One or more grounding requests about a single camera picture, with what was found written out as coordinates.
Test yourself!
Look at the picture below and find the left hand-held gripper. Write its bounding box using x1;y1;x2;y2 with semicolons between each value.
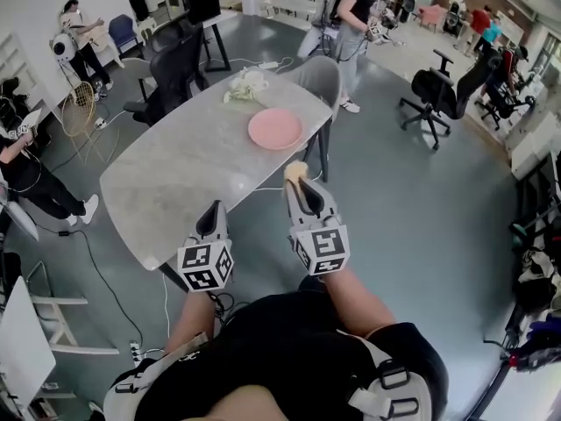
176;199;236;293

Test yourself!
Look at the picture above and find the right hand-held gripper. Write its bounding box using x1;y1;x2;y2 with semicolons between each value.
283;177;350;276

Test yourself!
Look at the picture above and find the beige object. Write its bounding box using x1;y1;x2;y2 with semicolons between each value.
283;160;310;186

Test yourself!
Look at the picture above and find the pink big plate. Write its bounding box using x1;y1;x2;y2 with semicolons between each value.
247;107;303;151

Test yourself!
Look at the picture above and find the person's right forearm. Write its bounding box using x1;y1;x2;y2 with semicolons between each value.
322;265;398;338

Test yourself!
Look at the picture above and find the person's left forearm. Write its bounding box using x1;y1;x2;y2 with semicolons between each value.
164;289;217;355

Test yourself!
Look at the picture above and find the grey shell chair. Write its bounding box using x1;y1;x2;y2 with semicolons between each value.
284;54;344;122

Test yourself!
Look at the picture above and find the white flower bunch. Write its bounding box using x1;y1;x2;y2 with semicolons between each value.
223;76;258;103

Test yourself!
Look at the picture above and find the white cup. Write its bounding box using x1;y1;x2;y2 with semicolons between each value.
241;70;269;92

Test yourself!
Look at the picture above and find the person's black shirt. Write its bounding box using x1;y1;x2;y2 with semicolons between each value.
114;289;449;421

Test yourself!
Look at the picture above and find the black mesh office chair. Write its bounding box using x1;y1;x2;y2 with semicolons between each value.
124;20;210;127

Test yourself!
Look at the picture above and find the pale grey chair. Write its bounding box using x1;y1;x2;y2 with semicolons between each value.
119;57;153;105

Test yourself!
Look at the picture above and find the grey shell backpack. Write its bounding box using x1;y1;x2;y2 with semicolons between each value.
0;182;40;241

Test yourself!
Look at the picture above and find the white shelving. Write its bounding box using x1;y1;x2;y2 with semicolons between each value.
258;0;330;31

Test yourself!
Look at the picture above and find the blue chair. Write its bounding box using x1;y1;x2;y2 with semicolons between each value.
107;13;144;57

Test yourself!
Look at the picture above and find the pink armchair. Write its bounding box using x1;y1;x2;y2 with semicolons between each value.
417;5;449;33

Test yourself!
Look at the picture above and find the white board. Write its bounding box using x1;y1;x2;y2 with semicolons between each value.
0;276;57;408

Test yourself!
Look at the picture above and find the white round backpack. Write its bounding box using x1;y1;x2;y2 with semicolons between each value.
53;32;81;63

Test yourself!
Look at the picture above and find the white cabinet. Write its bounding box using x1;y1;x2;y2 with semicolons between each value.
509;123;561;180

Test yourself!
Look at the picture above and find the pile of clothes and bags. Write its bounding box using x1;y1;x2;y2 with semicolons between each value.
503;221;561;373

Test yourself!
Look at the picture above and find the black floor cable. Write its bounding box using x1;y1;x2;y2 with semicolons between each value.
58;229;146;346

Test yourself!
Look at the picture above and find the yellow wire chair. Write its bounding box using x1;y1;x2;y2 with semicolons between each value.
60;80;120;162

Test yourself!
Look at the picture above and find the white frame stool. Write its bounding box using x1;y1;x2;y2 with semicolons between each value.
25;260;120;355

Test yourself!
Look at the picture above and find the person's white strap harness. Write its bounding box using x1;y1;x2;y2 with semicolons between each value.
103;333;433;421

